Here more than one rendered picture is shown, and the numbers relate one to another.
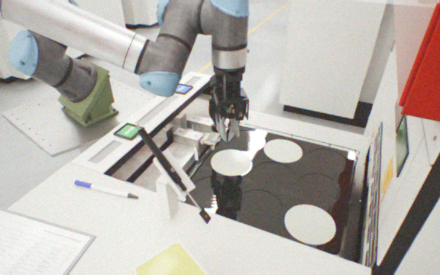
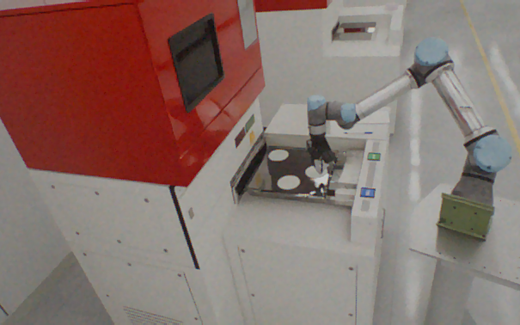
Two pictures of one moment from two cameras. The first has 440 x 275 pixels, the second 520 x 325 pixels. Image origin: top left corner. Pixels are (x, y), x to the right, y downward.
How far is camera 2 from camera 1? 2.12 m
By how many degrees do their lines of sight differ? 111
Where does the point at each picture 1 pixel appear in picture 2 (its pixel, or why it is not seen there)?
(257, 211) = (299, 155)
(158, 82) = not seen: hidden behind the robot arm
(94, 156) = (379, 144)
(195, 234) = not seen: hidden behind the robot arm
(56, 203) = (372, 128)
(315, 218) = (275, 156)
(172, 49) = not seen: hidden behind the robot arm
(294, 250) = (285, 131)
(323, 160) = (266, 180)
